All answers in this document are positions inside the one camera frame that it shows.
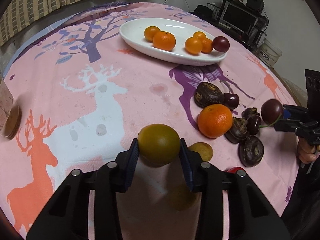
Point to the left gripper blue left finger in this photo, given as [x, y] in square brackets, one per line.
[65, 216]

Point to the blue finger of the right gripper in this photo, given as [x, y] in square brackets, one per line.
[284, 125]
[294, 112]

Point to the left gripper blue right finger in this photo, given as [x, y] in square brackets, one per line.
[251, 215]

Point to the dark red cherry with stem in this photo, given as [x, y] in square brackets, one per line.
[271, 112]

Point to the large orange tangerine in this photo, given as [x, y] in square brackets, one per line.
[214, 121]

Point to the dark red plum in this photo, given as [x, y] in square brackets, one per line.
[221, 44]

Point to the greenish yellow citrus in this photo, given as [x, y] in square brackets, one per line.
[159, 144]

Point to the right hand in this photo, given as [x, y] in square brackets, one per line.
[306, 153]

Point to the dark brown water chestnut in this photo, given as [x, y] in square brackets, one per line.
[251, 151]
[207, 94]
[238, 131]

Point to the white plastic bucket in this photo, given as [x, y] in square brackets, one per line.
[268, 53]

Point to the small yellow-green kumquat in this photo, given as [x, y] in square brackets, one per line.
[203, 149]

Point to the black shelf with monitor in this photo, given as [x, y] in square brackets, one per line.
[237, 20]

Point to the small orange kumquat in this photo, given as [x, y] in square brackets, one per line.
[200, 35]

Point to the pink cup with lid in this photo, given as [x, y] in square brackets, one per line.
[10, 112]

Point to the pink deer print tablecloth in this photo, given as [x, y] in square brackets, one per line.
[85, 94]

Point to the orange mandarin with stem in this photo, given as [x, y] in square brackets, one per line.
[164, 41]

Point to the small orange mandarin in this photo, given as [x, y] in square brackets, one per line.
[150, 32]

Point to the white oval plate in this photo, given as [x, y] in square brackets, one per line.
[187, 50]

